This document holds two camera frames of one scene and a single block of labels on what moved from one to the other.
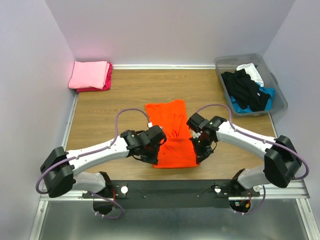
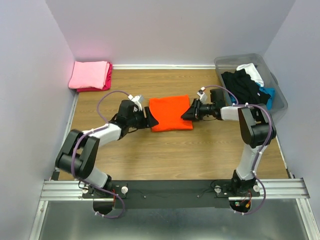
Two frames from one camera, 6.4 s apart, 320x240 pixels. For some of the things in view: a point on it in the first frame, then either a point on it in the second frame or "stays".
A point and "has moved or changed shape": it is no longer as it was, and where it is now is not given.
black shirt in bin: (243, 89) stays
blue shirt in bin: (240, 108) stays
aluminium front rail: (297, 190) stays
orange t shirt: (178, 150) has moved or changed shape
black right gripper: (201, 154) → (193, 110)
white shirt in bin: (251, 69) stays
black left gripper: (153, 159) → (148, 122)
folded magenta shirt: (107, 83) stays
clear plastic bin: (250, 87) stays
